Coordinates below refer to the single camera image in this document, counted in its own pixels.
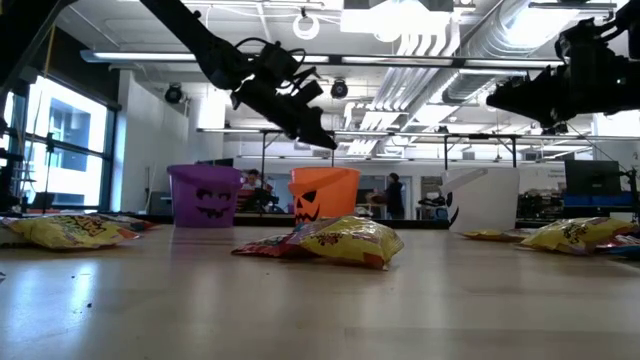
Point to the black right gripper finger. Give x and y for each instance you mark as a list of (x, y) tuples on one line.
[(530, 95), (530, 117)]

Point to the black tripod stand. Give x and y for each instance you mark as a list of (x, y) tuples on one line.
[(48, 165), (634, 195)]

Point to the yellow Sour Patch candy bag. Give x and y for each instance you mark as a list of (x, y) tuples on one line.
[(575, 235), (65, 232), (350, 242), (487, 234)]

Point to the purple Halloween face bucket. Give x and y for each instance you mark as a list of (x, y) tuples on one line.
[(205, 185)]

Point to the blue storage bin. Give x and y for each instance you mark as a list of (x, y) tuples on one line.
[(595, 200)]

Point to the black track spotlights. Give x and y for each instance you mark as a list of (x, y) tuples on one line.
[(560, 128)]

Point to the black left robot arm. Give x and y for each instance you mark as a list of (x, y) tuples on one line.
[(190, 35)]

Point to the black aluminium table frame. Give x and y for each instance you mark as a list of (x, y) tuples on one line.
[(265, 220)]

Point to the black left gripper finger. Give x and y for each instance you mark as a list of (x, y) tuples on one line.
[(312, 142), (312, 122)]

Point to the person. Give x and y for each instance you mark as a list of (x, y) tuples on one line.
[(252, 182), (395, 195)]

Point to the black ceiling dome camera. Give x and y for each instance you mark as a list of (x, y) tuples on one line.
[(173, 93), (339, 88)]

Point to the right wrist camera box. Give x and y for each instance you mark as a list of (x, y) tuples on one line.
[(582, 45)]

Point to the black monitor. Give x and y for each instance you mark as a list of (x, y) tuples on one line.
[(592, 177), (215, 162)]

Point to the long ceiling light rail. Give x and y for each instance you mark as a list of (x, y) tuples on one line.
[(150, 56)]

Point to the orange pumpkin face bucket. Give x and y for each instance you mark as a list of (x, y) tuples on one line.
[(332, 192)]

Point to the white ceiling pipe bundle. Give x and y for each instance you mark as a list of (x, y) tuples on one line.
[(400, 85)]

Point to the black metal rack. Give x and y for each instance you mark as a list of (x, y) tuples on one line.
[(7, 200)]

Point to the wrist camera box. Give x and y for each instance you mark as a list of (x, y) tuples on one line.
[(582, 45), (277, 62)]

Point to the black overhead rig frame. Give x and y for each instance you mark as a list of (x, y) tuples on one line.
[(300, 131), (480, 136)]

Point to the cluttered equipment shelf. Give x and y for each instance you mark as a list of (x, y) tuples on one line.
[(540, 205)]

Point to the blue white candy bar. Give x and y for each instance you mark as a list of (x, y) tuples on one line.
[(631, 252)]

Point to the dark framed window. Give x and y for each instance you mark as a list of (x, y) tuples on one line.
[(70, 125)]

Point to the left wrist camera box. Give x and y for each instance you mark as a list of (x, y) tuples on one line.
[(277, 62)]

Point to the white ghost face bucket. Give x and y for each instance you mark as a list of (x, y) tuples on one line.
[(490, 200)]

